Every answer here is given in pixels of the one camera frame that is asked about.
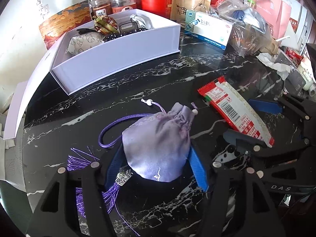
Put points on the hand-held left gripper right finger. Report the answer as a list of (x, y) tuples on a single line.
[(198, 170)]

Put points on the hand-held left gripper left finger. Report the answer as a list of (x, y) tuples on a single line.
[(113, 167)]

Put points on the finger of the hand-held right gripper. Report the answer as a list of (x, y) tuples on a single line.
[(265, 106), (237, 140)]

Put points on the red and white snack packet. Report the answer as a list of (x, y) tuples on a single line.
[(237, 106)]

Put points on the lavender pouch with purple tassel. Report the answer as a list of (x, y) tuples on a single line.
[(158, 145)]

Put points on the white gift box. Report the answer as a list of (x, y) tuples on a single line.
[(123, 47)]

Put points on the black hair clip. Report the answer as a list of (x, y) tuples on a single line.
[(85, 30)]

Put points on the dark grey case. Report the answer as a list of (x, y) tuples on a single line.
[(128, 26)]

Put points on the brown snack packet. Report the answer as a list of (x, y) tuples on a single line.
[(106, 24)]

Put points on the black box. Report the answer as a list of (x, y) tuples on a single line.
[(293, 76)]

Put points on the crumpled white tissue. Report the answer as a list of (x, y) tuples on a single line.
[(274, 64)]

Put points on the small white bottle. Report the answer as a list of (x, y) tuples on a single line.
[(307, 74)]

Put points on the clear plastic bag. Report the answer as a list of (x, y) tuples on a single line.
[(246, 29)]

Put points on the blue and white medicine box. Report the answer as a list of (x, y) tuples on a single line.
[(209, 33)]

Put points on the pink paper bag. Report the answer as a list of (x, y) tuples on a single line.
[(265, 5), (290, 17)]

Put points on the kraft pouch with cat print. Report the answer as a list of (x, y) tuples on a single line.
[(191, 2)]

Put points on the floral fabric pouch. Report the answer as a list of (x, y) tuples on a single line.
[(84, 40)]

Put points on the black polka dot scrunchie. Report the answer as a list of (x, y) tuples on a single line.
[(116, 36)]

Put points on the paper bag with cloud print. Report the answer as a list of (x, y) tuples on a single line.
[(61, 17)]

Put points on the clear jar with red contents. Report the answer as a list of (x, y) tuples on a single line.
[(122, 3)]

